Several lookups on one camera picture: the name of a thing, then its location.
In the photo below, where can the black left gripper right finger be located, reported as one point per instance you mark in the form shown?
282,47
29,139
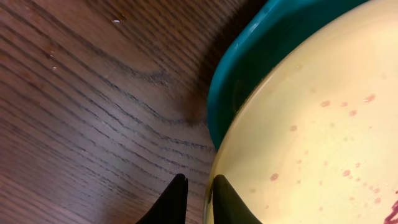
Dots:
228,207

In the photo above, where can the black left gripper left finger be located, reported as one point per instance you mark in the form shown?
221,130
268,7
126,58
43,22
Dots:
171,206

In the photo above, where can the yellow plate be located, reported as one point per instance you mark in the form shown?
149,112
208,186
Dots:
316,142

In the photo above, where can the teal plastic tray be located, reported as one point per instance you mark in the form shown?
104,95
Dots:
276,30

